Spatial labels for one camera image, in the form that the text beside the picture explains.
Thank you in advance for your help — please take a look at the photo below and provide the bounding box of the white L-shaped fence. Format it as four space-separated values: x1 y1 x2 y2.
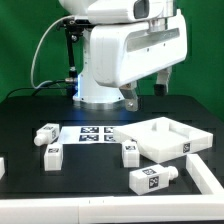
0 154 224 224

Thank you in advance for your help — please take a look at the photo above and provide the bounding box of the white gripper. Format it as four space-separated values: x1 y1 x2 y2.
90 10 187 112

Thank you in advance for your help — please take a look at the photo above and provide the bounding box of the black cable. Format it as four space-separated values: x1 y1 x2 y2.
4 79 75 100

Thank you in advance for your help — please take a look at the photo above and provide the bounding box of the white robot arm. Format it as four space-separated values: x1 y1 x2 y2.
59 0 187 111

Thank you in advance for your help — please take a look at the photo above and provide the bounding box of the white block left edge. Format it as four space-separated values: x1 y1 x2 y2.
0 157 5 180

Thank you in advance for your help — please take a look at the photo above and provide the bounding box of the white square table top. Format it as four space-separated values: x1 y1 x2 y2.
113 117 213 163

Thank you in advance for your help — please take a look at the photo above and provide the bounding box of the grey cable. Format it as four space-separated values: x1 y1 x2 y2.
30 14 75 90

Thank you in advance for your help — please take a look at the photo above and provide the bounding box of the white marker sheet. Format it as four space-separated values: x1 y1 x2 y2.
58 126 115 145

